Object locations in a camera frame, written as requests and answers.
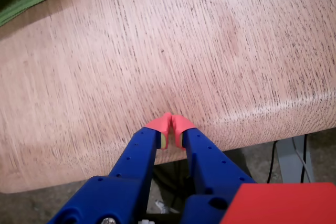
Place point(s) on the blue gripper finger coral tip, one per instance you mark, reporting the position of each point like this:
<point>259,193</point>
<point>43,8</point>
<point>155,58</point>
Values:
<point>210,166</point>
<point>126,171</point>

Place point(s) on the white crumpled scrap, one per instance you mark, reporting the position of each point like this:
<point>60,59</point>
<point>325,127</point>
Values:
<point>161,206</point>

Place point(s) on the grey table leg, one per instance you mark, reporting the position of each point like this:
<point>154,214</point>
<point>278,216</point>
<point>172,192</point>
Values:
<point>287,161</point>

